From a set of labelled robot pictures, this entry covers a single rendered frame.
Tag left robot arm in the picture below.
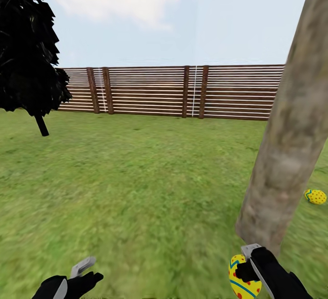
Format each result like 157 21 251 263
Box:
32 257 104 299

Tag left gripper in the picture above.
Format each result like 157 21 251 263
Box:
71 271 104 299

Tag easter egg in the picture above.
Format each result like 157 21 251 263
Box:
304 189 327 205
229 255 262 299

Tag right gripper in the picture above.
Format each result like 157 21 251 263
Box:
235 259 260 282

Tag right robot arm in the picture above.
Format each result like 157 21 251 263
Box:
235 243 313 299

